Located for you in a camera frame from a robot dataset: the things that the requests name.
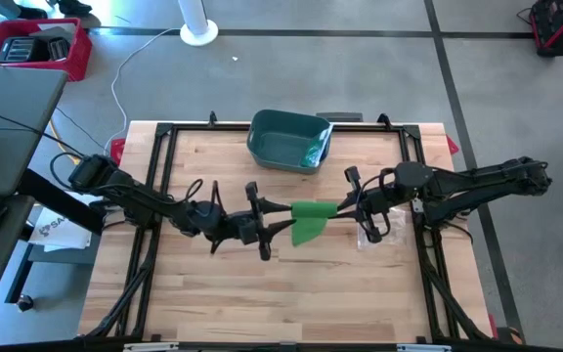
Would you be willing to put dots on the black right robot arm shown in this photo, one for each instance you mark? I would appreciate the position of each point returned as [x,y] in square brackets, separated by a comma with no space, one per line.
[482,181]

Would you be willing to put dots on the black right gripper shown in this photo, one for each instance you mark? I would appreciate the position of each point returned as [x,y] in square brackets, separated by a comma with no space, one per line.
[403,183]

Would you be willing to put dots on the white printed papers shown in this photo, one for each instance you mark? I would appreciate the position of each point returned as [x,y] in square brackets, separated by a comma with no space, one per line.
[61,230]

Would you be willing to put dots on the grey desk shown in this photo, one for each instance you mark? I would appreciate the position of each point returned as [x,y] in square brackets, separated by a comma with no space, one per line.
[8,122]

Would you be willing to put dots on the black metal table frame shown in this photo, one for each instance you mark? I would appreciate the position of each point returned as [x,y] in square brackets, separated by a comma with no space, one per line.
[213,127]

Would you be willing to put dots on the silver aluminium rail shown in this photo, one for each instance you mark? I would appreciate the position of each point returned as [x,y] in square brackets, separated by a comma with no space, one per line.
[149,347]
[423,348]

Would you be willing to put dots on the green elastic bandage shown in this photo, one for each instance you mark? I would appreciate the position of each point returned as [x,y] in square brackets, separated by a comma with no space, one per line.
[311,210]

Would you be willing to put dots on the red plastic crate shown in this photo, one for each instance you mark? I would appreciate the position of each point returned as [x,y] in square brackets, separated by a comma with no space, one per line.
[78,58]

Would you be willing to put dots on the teal elastic bandage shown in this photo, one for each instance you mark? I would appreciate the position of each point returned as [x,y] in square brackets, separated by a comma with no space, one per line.
[313,154]

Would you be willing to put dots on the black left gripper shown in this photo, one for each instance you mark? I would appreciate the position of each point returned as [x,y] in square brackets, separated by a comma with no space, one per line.
[228,225]

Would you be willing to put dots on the black ribbed device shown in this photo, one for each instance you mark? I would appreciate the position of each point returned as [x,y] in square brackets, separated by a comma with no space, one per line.
[59,49]
[22,50]

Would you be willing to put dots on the grey-blue plastic bin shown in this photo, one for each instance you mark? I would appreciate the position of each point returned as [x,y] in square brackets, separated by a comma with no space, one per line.
[281,142]

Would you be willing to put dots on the red corner guard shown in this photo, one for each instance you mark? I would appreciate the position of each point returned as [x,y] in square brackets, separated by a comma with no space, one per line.
[116,149]
[451,145]

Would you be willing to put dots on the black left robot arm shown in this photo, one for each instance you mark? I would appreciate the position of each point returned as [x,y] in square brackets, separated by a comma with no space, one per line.
[135,195]

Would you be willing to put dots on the white tower fan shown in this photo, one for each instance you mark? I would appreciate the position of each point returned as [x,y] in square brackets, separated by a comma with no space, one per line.
[198,35]

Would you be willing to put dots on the black caster wheel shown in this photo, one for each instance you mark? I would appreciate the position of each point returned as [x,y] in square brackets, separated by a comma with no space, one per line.
[25,303]

